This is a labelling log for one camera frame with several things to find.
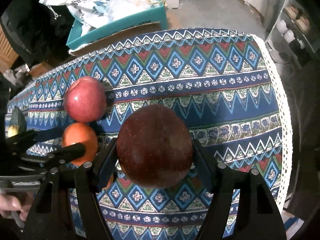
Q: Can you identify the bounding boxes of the dark red apple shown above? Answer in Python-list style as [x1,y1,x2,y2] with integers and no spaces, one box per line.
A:
[116,104,194,189]

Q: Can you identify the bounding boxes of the metal shoe rack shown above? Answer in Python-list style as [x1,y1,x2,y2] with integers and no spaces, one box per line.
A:
[265,0,320,64]

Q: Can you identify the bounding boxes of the brown cardboard box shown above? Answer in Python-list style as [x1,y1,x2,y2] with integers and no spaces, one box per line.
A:
[69,21,162,57]

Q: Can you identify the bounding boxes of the patterned blue tablecloth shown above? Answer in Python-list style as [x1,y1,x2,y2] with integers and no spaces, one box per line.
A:
[5,29,293,240]

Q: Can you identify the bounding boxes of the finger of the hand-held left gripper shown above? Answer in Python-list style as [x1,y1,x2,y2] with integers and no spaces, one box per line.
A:
[30,142,87,166]
[24,127,64,146]

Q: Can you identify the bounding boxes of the bright red apple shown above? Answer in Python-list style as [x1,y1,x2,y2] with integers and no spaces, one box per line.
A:
[63,76,107,123]

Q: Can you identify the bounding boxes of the large orange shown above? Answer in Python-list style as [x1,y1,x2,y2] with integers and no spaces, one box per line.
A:
[62,122,98,166]

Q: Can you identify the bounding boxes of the black hooded jacket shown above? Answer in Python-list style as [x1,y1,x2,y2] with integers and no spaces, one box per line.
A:
[0,0,75,68]

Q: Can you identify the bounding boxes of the clear plastic bags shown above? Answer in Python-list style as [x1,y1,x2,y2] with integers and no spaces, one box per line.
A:
[105,0,165,22]

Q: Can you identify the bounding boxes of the white printed rice bag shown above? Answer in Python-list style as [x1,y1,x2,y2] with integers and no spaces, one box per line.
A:
[39,0,118,28]

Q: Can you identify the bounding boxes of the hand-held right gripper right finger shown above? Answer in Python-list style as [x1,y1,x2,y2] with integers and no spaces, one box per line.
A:
[192,139,287,240]

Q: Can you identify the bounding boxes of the pile of grey clothes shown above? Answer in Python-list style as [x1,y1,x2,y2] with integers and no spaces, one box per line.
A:
[4,66,30,87]

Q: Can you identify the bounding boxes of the white and black shoes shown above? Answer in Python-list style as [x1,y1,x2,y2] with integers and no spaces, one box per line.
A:
[277,20,306,53]

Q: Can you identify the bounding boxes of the beige shoes pair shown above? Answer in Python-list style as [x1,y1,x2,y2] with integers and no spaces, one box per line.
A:
[285,5,311,29]

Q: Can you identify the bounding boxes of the wooden drawer box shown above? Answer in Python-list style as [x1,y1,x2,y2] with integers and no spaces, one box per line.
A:
[29,61,57,78]

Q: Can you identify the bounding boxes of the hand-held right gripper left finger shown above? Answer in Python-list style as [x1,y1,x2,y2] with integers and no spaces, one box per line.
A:
[24,138,118,240]

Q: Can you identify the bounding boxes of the teal plastic basket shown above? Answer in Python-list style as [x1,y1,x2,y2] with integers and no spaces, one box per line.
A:
[66,0,168,51]

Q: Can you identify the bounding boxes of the person's left hand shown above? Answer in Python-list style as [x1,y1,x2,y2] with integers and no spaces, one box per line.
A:
[0,193,29,222]

